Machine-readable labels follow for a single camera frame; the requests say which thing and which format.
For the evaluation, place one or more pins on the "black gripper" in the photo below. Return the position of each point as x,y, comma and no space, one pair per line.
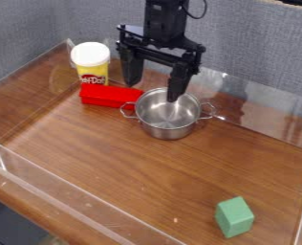
136,48

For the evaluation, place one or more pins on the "green foam block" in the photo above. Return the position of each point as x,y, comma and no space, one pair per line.
234,217

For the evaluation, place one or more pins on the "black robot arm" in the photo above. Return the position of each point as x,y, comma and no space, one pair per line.
166,19

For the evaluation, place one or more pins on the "yellow Play-Doh can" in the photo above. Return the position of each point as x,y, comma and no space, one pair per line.
91,58

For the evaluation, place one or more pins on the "small steel pot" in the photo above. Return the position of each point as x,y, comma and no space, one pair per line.
167,120

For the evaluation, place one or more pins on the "red rectangular block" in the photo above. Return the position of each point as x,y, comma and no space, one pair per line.
106,95

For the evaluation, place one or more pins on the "clear acrylic table barrier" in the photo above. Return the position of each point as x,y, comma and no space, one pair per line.
86,175

